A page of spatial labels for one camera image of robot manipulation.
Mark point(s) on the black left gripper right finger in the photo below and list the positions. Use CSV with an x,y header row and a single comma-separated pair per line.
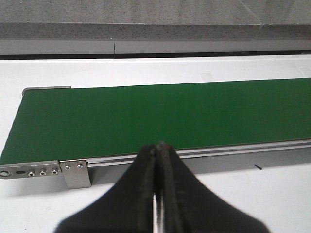
x,y
187,206

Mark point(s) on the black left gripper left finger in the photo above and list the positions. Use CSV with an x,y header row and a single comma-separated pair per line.
x,y
127,207

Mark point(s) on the clear tape patch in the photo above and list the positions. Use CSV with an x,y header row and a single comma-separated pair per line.
x,y
207,77

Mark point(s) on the left grey stone slab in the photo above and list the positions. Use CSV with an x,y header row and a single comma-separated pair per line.
x,y
155,19

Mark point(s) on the aluminium conveyor frame rail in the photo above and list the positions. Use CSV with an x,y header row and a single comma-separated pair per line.
x,y
218,150

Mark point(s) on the steel conveyor leg bracket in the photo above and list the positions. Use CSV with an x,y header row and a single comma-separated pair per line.
x,y
75,173

